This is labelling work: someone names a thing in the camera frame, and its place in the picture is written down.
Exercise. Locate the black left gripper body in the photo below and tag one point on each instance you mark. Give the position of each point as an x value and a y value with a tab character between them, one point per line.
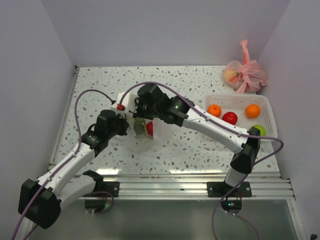
119	128

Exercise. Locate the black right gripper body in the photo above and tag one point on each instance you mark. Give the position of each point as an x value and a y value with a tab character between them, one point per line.
143	110

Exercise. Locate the red fruit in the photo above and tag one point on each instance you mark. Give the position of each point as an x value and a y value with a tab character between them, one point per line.
230	117
149	128

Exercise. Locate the clear printed plastic bag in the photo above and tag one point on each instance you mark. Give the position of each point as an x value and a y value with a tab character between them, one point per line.
162	133

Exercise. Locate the orange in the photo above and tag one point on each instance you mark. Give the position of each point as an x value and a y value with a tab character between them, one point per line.
214	110
252	111

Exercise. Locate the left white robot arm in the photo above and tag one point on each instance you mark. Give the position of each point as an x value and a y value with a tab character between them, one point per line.
39	201

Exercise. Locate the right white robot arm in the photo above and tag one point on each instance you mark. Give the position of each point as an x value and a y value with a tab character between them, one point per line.
245	144

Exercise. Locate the peach in pink bag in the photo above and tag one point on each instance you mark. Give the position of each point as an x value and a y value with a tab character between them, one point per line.
230	75

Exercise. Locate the pink plastic bag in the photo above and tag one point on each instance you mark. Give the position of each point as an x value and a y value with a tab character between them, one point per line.
251	76

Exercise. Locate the white plastic basket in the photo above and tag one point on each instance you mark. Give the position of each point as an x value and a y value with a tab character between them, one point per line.
237	103

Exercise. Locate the orange in basket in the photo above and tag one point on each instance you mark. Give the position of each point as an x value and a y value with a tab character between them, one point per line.
252	111

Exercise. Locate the green apple in basket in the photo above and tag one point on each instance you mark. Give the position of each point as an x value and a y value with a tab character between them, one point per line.
261	129

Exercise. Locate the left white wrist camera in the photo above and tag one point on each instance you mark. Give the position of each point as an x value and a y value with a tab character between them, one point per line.
114	107

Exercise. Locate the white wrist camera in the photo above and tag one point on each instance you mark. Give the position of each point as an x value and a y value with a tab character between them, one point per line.
114	107
126	102

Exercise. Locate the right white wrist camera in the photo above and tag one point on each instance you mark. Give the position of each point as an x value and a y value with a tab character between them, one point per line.
126	102

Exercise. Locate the left black base bracket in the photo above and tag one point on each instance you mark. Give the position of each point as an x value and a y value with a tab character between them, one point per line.
112	187

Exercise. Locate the black base bracket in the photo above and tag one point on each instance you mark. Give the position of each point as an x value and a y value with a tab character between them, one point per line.
219	189
112	187

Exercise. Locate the right black base bracket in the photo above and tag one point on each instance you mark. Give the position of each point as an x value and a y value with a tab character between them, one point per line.
219	189

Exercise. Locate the aluminium mounting rail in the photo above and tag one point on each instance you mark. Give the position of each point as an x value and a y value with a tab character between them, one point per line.
193	186

